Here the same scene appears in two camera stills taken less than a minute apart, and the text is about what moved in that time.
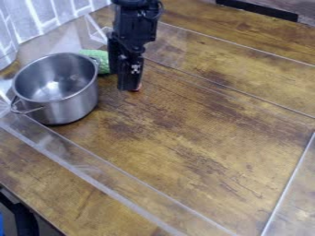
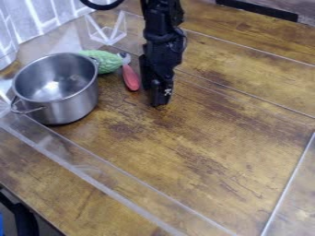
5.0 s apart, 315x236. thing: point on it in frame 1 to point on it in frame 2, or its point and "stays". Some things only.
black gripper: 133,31 to 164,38
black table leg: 25,219 stays
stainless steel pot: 54,87 stays
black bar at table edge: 272,12 stays
